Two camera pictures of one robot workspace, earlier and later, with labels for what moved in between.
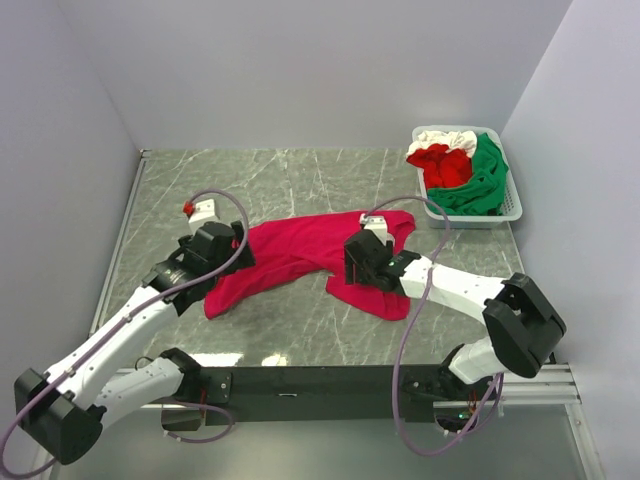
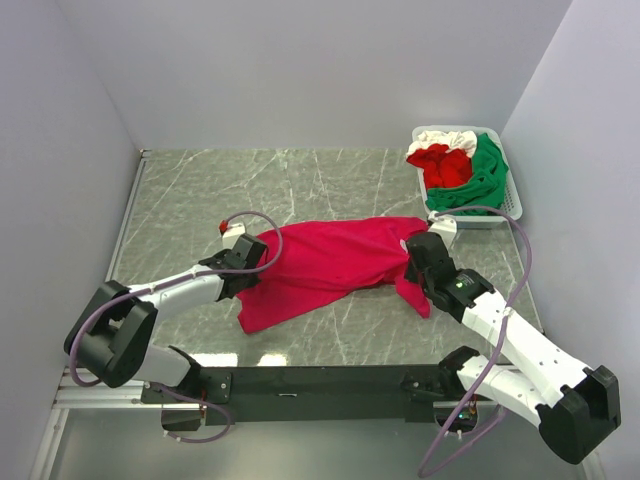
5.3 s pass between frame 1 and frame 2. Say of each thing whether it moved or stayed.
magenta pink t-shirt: moved
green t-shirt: stayed
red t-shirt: stayed
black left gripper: moved
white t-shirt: stayed
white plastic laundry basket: stayed
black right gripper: moved
